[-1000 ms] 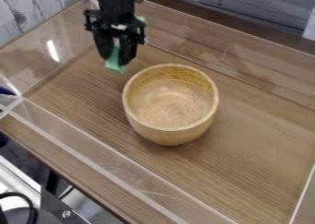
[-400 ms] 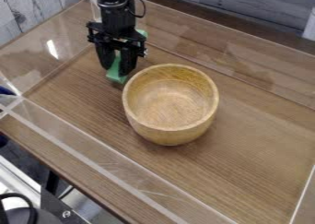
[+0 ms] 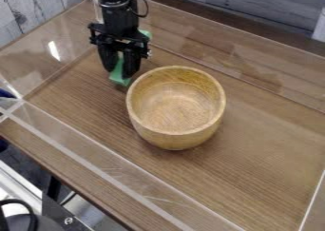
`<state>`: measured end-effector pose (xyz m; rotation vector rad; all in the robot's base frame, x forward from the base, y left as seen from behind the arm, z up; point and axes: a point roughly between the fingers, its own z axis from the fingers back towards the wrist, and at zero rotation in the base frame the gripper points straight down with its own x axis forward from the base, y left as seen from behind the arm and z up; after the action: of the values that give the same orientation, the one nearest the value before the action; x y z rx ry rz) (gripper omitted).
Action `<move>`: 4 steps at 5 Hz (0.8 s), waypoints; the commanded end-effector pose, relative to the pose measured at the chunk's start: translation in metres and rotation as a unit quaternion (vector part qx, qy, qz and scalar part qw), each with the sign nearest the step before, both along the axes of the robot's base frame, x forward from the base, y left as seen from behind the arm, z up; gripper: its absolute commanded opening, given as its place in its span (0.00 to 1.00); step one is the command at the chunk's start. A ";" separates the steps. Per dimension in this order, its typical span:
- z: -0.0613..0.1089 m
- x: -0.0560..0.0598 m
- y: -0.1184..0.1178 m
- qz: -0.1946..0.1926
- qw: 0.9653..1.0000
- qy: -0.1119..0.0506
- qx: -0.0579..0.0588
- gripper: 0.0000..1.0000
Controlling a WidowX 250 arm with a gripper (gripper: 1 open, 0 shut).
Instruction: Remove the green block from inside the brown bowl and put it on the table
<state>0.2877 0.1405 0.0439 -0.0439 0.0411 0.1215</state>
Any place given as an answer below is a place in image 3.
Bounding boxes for green rectangular block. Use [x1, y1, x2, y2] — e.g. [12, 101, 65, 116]
[108, 29, 152, 87]

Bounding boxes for brown wooden bowl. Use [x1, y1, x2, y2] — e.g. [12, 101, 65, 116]
[125, 66, 226, 150]

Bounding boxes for black metal table leg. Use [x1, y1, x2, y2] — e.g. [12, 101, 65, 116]
[46, 176, 62, 202]

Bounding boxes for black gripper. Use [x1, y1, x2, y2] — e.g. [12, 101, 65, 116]
[86, 1, 149, 79]

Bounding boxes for blue object at edge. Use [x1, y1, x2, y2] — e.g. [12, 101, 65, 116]
[0, 88, 16, 99]

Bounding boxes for clear acrylic tray wall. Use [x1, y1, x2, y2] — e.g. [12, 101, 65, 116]
[0, 1, 325, 231]

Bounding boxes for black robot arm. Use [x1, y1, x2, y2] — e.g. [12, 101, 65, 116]
[86, 0, 149, 82]

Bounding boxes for black cable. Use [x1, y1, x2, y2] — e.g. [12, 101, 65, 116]
[0, 199, 38, 231]

